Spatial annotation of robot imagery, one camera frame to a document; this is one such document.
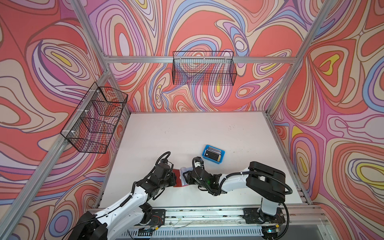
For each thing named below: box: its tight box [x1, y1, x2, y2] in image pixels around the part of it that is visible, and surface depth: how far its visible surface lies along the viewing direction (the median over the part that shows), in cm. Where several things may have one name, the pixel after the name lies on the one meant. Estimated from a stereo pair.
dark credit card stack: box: [204, 146, 222, 162], surface depth 95 cm
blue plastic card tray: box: [202, 144, 226, 164], surface depth 95 cm
